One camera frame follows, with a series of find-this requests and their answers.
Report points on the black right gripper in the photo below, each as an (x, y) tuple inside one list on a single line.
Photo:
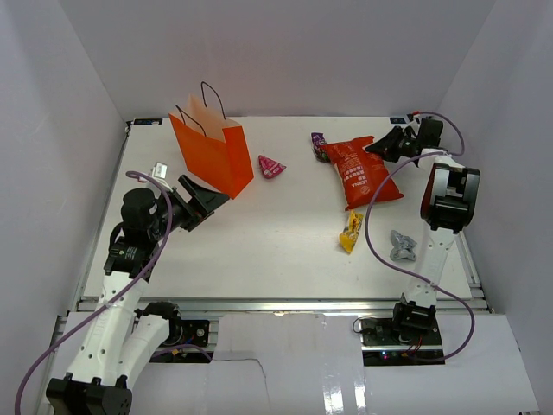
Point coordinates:
[(387, 147)]

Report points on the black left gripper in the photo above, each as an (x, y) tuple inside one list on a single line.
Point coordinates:
[(199, 207)]

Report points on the red chips bag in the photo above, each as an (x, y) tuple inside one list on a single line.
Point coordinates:
[(361, 172)]

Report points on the orange paper bag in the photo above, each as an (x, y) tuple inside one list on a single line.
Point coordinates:
[(213, 146)]

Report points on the purple candy packet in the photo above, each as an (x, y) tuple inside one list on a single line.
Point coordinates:
[(318, 142)]

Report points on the pink snack packet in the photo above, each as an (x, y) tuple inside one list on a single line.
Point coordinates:
[(269, 167)]

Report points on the yellow candy packet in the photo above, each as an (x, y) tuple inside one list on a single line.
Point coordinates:
[(349, 236)]

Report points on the silver snack packet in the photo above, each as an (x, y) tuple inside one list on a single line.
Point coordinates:
[(403, 247)]

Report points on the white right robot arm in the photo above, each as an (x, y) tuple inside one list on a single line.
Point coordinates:
[(447, 207)]

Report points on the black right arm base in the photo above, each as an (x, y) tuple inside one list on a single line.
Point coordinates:
[(383, 346)]

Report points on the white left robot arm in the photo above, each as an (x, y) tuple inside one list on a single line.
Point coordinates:
[(121, 339)]

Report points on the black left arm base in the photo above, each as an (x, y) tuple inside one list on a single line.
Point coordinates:
[(187, 332)]

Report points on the blue table label left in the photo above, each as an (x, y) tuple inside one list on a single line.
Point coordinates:
[(147, 121)]

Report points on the white front cover sheet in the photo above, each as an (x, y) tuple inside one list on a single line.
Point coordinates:
[(308, 364)]

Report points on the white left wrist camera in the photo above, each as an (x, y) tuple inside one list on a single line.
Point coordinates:
[(159, 171)]

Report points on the aluminium table edge rail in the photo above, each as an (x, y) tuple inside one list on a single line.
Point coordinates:
[(275, 247)]

